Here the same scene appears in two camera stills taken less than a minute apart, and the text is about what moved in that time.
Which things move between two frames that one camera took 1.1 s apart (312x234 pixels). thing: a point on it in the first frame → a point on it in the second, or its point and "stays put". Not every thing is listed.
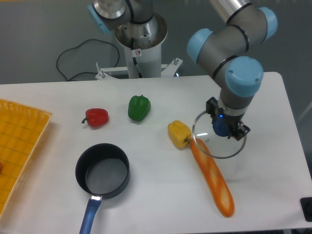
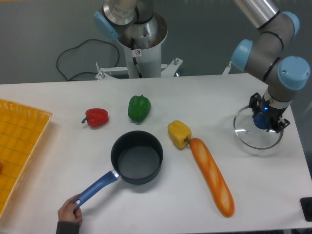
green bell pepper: (138, 107) stays put
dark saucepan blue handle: (102, 169) → (136, 157)
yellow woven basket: (22, 129) stays put
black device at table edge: (306, 204) stays put
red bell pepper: (96, 117) stays put
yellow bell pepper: (179, 134) stays put
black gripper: (212, 107) → (273, 114)
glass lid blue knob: (210, 144) → (250, 135)
